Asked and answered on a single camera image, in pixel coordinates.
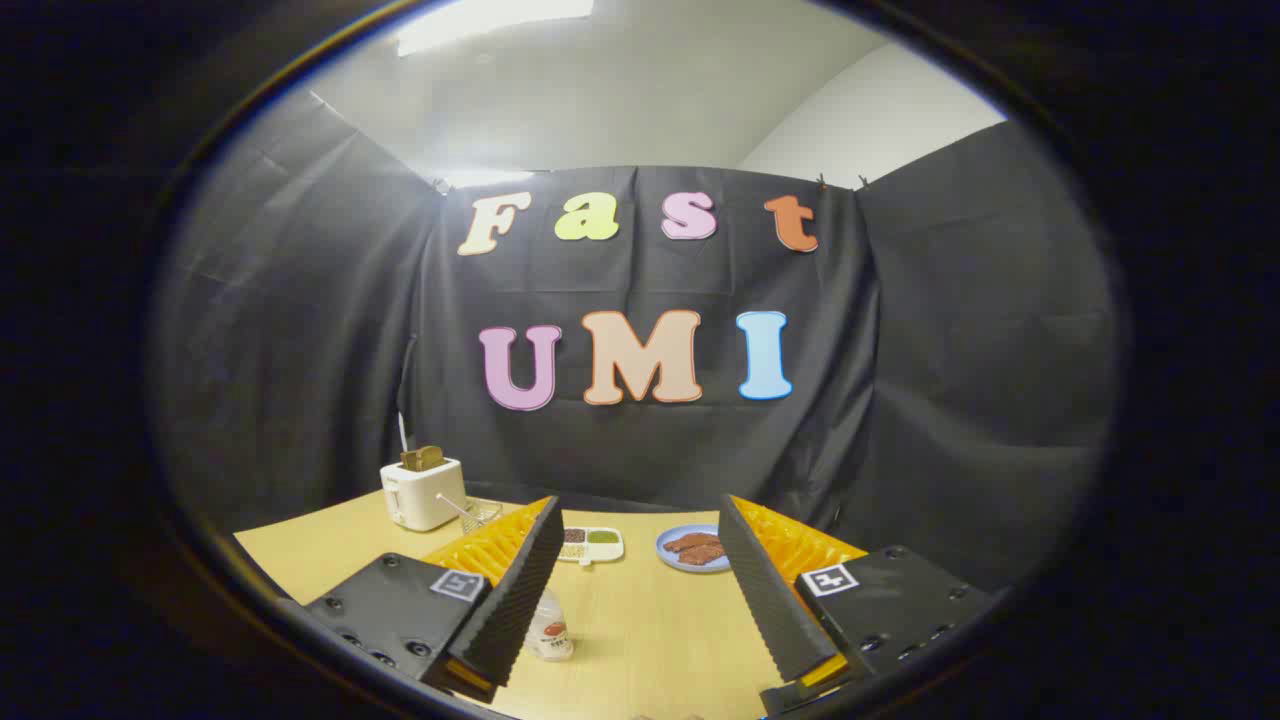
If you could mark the wooden table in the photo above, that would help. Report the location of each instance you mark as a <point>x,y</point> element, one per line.
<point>650,630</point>

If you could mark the brown meat slices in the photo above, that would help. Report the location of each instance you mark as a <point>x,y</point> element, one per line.
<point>696,547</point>

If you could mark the toasted bread slice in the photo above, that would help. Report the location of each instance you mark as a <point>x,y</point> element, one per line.
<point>423,458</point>

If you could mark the white toaster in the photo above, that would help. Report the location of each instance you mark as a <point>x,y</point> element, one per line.
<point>422,492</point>

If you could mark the blue plate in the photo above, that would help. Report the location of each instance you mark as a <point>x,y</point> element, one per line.
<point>686,556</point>

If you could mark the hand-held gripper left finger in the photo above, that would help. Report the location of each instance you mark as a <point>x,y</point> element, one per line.
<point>522,600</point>

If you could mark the white divided condiment tray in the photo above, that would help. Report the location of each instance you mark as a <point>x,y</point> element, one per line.
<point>592,543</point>

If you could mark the black backdrop cloth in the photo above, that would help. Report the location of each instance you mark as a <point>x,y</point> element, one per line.
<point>640,350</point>

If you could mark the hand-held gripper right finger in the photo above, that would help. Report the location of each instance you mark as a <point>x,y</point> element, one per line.
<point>768,600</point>

